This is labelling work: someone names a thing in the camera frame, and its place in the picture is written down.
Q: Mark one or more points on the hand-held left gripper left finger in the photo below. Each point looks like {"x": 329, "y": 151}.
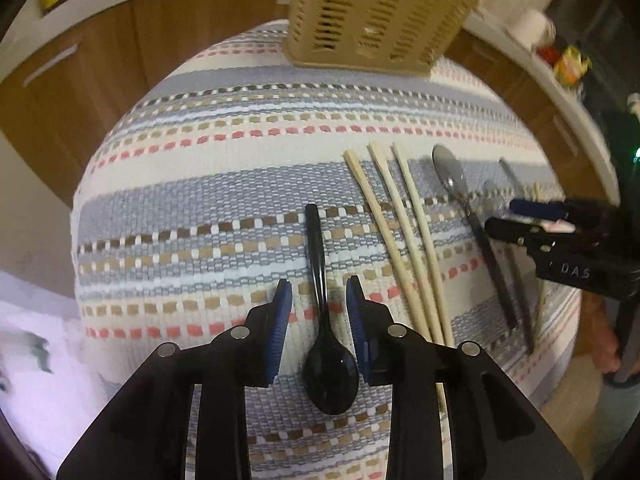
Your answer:
{"x": 280, "y": 330}

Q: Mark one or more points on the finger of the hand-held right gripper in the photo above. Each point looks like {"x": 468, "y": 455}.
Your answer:
{"x": 535, "y": 206}
{"x": 510, "y": 232}

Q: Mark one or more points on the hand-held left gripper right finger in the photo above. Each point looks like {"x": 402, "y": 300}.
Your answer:
{"x": 357, "y": 320}

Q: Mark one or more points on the black plastic spoon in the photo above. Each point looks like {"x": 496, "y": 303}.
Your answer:
{"x": 330, "y": 375}

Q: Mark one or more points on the wooden chopstick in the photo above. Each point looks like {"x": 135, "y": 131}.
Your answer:
{"x": 380, "y": 220}
{"x": 414, "y": 210}
{"x": 393, "y": 205}

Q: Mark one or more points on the beige plastic utensil basket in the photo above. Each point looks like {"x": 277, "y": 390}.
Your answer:
{"x": 380, "y": 15}

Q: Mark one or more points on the person's right hand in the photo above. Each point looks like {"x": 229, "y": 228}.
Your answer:
{"x": 605, "y": 350}

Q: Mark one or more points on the white kitchen countertop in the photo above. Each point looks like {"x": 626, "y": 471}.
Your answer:
{"x": 525, "y": 67}

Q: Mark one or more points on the yellow detergent bottle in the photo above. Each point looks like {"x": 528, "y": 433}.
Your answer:
{"x": 571, "y": 66}

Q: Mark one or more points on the red small basket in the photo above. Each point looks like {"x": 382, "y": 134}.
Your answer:
{"x": 549, "y": 54}

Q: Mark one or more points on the striped woven mat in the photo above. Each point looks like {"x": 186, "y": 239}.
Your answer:
{"x": 200, "y": 185}

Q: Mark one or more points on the white electric kettle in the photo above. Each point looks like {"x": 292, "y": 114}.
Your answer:
{"x": 534, "y": 27}

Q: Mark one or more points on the dark window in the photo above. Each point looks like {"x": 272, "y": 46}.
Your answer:
{"x": 595, "y": 20}

